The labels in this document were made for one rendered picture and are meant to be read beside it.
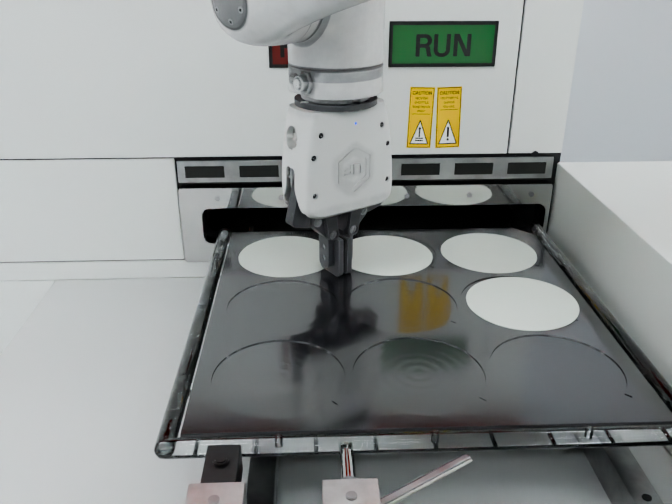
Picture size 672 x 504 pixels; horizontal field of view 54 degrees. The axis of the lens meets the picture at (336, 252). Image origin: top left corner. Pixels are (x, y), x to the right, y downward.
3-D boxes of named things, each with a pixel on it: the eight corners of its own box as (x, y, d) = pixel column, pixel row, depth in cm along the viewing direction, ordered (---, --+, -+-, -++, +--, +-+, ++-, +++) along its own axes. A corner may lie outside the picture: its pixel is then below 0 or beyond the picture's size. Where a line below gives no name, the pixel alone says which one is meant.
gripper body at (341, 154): (311, 101, 54) (313, 228, 59) (406, 86, 59) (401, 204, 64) (265, 86, 60) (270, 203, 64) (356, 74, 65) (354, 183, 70)
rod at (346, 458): (335, 454, 45) (335, 438, 45) (356, 453, 45) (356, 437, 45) (338, 506, 41) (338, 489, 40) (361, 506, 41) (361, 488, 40)
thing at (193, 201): (187, 257, 82) (179, 184, 78) (538, 251, 84) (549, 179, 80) (185, 263, 81) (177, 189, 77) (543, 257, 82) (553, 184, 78)
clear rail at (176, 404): (219, 237, 78) (218, 226, 77) (231, 236, 78) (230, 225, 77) (152, 464, 44) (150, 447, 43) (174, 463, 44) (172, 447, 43)
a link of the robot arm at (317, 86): (318, 75, 53) (319, 112, 54) (403, 64, 58) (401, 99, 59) (266, 61, 59) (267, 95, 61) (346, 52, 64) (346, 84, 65)
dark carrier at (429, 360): (232, 236, 76) (231, 232, 76) (528, 232, 78) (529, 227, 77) (180, 441, 45) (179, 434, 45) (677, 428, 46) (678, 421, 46)
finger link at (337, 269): (317, 220, 62) (317, 284, 65) (344, 213, 63) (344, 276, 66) (298, 210, 64) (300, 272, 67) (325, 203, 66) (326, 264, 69)
